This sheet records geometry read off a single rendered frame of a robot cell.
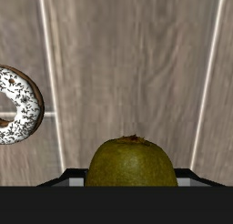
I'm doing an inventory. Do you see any green-brown kiwi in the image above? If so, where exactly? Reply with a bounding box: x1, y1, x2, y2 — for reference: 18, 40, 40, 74
84, 134, 179, 188

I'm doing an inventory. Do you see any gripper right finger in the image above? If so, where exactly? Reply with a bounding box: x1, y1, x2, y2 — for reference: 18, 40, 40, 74
174, 168, 227, 188

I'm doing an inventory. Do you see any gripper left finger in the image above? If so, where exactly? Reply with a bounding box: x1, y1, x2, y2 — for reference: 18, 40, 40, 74
36, 168, 89, 188

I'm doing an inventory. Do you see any white sprinkled donut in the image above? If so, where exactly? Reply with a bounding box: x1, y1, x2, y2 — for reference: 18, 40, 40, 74
0, 64, 46, 146

